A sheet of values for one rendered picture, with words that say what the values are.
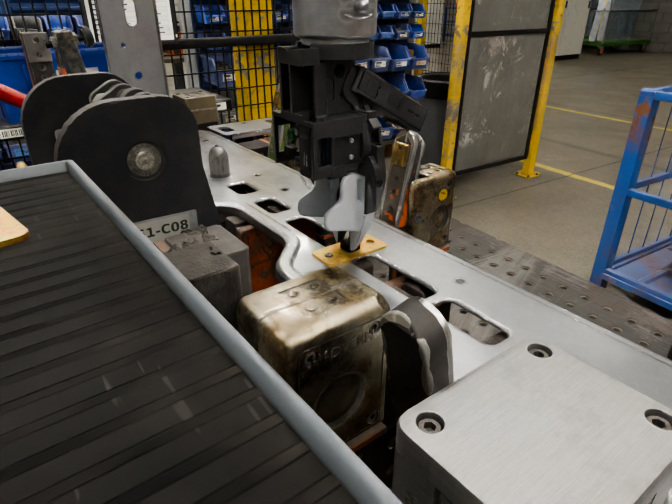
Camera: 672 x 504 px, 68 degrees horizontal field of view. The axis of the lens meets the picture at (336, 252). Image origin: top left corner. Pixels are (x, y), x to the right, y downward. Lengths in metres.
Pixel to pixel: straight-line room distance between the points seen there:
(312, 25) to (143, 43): 0.76
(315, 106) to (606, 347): 0.32
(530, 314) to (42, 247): 0.39
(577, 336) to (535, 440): 0.27
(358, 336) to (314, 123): 0.20
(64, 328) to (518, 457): 0.16
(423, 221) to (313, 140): 0.29
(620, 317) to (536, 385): 0.90
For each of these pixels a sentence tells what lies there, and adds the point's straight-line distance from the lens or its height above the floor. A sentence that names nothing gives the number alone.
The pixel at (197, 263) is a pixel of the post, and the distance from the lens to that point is 0.35.
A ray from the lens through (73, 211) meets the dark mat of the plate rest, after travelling 0.29.
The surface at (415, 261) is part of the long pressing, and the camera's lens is 0.55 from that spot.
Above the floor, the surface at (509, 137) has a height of 0.33.
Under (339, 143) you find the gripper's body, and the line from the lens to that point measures 0.47.
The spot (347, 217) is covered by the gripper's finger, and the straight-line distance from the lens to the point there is 0.51.
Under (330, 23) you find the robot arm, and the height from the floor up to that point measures 1.24.
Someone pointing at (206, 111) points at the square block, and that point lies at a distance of 1.21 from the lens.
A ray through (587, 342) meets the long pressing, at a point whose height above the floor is 1.00.
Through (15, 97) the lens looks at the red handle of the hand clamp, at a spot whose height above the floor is 1.13.
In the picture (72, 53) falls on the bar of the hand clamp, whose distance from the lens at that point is 0.86.
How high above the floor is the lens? 1.26
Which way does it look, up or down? 27 degrees down
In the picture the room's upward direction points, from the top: straight up
